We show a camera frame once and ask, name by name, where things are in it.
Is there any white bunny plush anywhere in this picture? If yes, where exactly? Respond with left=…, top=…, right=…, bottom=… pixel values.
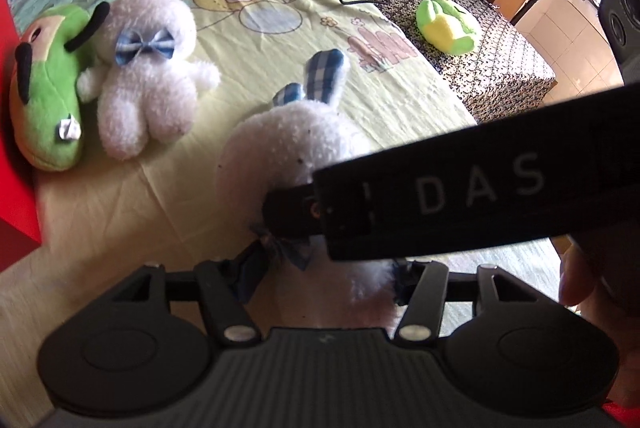
left=215, top=49, right=397, bottom=328
left=76, top=0, right=221, bottom=160

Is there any person's right hand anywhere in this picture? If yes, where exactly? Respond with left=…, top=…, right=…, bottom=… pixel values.
left=559, top=244, right=639, bottom=408

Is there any brown floral patterned cloth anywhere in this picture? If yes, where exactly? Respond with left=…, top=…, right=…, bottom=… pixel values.
left=375, top=0, right=556, bottom=122

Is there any cartoon print bed sheet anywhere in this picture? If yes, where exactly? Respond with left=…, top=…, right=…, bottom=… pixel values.
left=1, top=0, right=473, bottom=427

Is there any black speaker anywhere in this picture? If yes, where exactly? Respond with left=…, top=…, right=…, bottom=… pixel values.
left=598, top=0, right=640, bottom=84

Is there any green yellow frog plush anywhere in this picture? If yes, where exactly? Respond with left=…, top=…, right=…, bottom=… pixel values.
left=416, top=0, right=482, bottom=56

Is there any red cardboard box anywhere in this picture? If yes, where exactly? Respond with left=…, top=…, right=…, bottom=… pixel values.
left=0, top=0, right=41, bottom=271

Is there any green avocado plush toy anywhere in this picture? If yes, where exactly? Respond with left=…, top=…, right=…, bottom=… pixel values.
left=10, top=1, right=110, bottom=172

